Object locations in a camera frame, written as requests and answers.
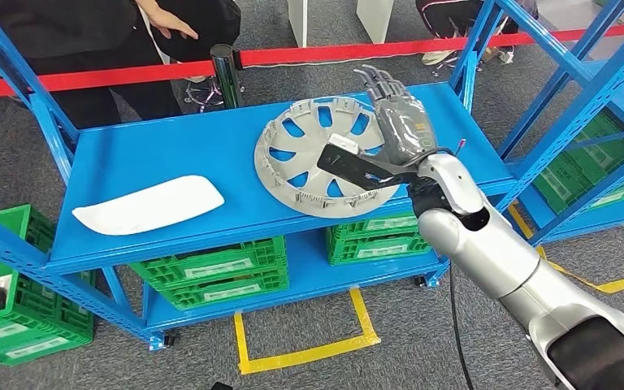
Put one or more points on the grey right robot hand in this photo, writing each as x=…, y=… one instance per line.
x=403, y=126

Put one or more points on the grey plastic wheel cover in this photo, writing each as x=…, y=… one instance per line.
x=312, y=156

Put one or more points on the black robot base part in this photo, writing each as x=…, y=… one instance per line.
x=221, y=386

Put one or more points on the chrome stool base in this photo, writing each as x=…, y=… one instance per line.
x=444, y=65
x=204, y=99

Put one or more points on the red barrier belt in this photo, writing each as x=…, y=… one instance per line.
x=129, y=74
x=317, y=54

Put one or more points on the white table leg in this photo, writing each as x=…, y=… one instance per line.
x=298, y=21
x=375, y=16

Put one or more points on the person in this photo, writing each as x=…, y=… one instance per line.
x=215, y=27
x=75, y=32
x=446, y=16

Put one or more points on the white power adapter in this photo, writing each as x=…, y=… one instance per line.
x=506, y=56

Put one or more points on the white curved plastic panel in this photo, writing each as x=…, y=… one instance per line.
x=150, y=207

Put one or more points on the green open plastic crate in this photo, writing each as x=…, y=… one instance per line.
x=48, y=323

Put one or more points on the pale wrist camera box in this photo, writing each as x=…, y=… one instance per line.
x=341, y=144

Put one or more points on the black camera bracket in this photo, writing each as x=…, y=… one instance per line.
x=344, y=167

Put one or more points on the black stanchion post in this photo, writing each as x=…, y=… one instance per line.
x=227, y=75

